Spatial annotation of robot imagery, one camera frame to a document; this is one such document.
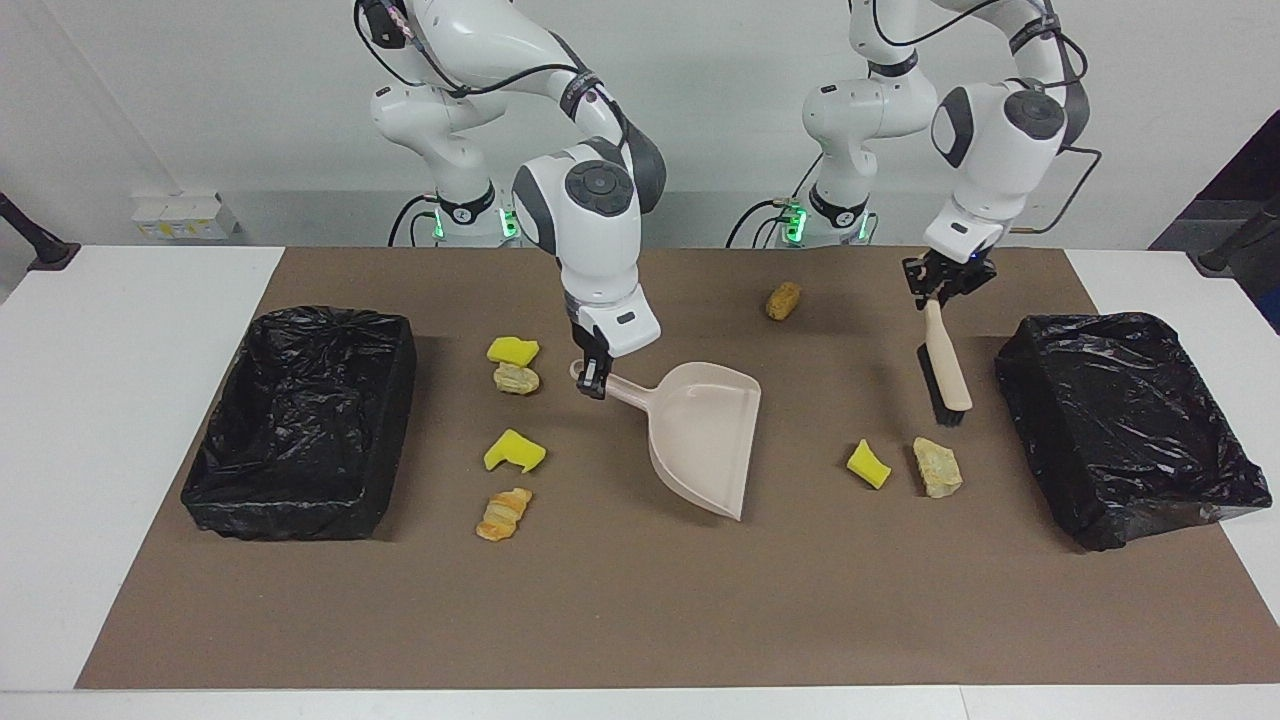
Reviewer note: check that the golden oval bread roll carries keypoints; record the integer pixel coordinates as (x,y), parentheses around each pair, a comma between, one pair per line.
(784,301)

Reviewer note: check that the beige plastic dustpan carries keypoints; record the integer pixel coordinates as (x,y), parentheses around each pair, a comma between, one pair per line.
(705,440)

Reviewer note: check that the orange striped croissant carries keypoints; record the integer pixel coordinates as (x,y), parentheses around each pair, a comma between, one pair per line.
(503,515)

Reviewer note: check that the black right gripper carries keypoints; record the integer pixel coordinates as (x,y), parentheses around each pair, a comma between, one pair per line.
(588,345)

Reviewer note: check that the beige brush black bristles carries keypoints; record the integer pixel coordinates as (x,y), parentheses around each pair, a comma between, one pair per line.
(945,370)

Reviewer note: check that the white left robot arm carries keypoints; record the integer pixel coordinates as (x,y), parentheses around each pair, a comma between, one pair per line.
(990,150)

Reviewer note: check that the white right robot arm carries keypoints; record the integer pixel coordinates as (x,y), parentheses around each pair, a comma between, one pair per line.
(590,240)

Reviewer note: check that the brown table mat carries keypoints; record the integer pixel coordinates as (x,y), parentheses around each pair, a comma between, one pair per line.
(640,600)

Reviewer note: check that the notched yellow sponge piece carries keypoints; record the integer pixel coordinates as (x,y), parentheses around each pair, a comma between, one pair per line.
(512,452)

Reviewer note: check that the black bag lined bin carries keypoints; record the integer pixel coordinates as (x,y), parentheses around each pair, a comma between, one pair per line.
(300,440)
(1120,420)

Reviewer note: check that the yellow sponge wedge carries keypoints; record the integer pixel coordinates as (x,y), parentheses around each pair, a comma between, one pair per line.
(512,351)

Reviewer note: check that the pale round pastry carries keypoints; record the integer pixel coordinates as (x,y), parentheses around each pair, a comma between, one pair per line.
(516,380)

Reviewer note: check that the black camera stand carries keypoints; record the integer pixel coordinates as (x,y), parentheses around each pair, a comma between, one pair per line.
(45,250)
(1225,258)

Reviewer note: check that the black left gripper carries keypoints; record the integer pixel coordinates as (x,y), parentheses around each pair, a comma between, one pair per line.
(950,272)

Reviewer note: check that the white wall socket box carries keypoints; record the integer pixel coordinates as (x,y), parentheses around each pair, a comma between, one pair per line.
(185,218)

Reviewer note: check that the pale ridged bread slice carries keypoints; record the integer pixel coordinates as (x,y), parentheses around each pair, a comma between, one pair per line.
(938,468)

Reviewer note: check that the dark background panel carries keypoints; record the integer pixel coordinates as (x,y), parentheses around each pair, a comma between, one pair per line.
(1250,180)

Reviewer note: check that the small yellow green-backed sponge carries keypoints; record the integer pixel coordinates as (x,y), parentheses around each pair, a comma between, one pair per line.
(868,465)

